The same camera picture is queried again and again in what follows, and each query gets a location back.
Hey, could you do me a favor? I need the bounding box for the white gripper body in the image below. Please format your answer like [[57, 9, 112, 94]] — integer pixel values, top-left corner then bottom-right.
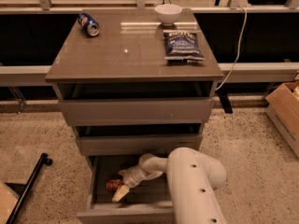
[[122, 166, 148, 189]]

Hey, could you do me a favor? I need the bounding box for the red coke can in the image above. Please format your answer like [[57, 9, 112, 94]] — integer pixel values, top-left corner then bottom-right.
[[107, 179, 123, 191]]

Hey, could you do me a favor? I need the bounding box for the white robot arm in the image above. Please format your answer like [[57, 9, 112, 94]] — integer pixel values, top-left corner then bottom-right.
[[112, 147, 227, 224]]

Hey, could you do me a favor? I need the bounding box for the grey bottom drawer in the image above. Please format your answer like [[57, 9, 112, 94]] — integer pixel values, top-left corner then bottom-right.
[[78, 155, 177, 224]]

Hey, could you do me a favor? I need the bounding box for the grey drawer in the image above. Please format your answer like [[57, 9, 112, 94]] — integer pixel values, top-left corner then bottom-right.
[[75, 123, 203, 156], [78, 155, 177, 224], [51, 81, 218, 128]]

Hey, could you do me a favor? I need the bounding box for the grey middle drawer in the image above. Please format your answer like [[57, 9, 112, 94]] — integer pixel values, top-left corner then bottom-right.
[[75, 123, 203, 156]]

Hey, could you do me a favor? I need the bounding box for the grey top drawer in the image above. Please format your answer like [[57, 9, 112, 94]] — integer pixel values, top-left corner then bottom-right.
[[51, 81, 218, 128]]

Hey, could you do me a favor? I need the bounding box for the grey three-drawer cabinet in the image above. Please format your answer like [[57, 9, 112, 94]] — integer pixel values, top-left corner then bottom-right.
[[45, 7, 224, 224]]

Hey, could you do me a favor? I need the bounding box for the blue pepsi can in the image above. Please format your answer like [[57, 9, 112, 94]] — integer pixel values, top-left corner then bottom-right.
[[78, 13, 100, 36]]

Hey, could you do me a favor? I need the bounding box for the black metal leg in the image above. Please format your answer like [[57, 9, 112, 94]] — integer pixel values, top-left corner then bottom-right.
[[6, 153, 53, 224]]

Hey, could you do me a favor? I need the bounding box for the wooden board corner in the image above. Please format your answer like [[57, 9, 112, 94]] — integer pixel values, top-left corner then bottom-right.
[[0, 181, 19, 224]]

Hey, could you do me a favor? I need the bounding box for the blue chip bag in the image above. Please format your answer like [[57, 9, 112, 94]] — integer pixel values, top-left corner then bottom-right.
[[164, 30, 205, 61]]

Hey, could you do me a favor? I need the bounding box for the white bowl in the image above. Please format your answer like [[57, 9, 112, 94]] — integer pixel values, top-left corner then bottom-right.
[[155, 4, 182, 26]]

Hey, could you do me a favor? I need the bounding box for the cardboard box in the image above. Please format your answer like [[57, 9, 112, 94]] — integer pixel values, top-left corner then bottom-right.
[[266, 81, 299, 157]]

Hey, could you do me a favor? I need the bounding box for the white cable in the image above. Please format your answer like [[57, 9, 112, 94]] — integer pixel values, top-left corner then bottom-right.
[[215, 5, 248, 91]]

